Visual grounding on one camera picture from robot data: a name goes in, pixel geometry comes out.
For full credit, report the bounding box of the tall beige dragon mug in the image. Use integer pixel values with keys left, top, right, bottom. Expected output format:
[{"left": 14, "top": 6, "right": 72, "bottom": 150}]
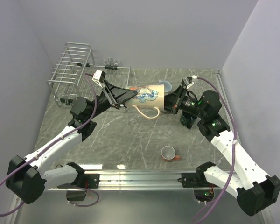
[{"left": 124, "top": 84, "right": 165, "bottom": 120}]

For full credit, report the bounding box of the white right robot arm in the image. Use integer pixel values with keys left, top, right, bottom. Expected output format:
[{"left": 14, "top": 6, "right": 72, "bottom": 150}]
[{"left": 164, "top": 86, "right": 280, "bottom": 216}]

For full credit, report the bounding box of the silver wire dish rack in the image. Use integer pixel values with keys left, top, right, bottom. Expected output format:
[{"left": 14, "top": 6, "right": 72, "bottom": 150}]
[{"left": 47, "top": 42, "right": 131, "bottom": 106}]

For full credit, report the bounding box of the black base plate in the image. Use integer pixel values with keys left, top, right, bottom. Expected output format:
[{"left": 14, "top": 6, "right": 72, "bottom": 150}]
[
  {"left": 177, "top": 172, "right": 213, "bottom": 188},
  {"left": 57, "top": 174, "right": 100, "bottom": 189}
]

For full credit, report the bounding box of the pink cup with red handle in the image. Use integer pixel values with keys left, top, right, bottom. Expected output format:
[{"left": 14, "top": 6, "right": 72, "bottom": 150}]
[{"left": 161, "top": 146, "right": 181, "bottom": 162}]

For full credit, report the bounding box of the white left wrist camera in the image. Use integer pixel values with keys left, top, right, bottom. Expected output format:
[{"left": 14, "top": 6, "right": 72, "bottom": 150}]
[{"left": 92, "top": 70, "right": 106, "bottom": 83}]

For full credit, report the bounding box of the aluminium front rail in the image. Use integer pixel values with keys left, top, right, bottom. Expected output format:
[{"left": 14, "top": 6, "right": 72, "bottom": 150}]
[{"left": 46, "top": 172, "right": 227, "bottom": 191}]

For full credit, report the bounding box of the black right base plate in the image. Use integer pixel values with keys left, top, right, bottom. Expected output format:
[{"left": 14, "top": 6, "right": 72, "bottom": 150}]
[{"left": 177, "top": 172, "right": 213, "bottom": 188}]

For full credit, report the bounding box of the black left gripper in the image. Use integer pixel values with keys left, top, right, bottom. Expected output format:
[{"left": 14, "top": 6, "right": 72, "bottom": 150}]
[{"left": 88, "top": 80, "right": 142, "bottom": 120}]

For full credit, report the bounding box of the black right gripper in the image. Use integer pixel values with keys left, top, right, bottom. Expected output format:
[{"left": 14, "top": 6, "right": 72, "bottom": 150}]
[{"left": 153, "top": 85, "right": 206, "bottom": 119}]

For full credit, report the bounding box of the light blue footed cup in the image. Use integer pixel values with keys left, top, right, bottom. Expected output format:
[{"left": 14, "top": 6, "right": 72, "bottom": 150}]
[{"left": 158, "top": 80, "right": 172, "bottom": 94}]

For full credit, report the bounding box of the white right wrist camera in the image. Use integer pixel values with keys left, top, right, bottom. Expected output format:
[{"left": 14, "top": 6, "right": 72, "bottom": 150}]
[{"left": 181, "top": 75, "right": 198, "bottom": 90}]

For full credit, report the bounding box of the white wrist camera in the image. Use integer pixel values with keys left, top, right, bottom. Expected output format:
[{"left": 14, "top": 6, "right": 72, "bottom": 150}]
[
  {"left": 181, "top": 75, "right": 198, "bottom": 90},
  {"left": 92, "top": 70, "right": 106, "bottom": 83}
]

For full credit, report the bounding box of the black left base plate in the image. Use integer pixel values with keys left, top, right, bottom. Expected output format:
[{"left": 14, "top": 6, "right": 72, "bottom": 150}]
[{"left": 57, "top": 174, "right": 100, "bottom": 189}]

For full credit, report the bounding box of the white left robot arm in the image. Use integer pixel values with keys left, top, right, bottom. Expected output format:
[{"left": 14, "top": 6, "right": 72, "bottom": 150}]
[{"left": 6, "top": 81, "right": 137, "bottom": 204}]

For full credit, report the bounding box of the dark green mug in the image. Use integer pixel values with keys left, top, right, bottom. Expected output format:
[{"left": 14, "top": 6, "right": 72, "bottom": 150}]
[{"left": 180, "top": 112, "right": 197, "bottom": 129}]

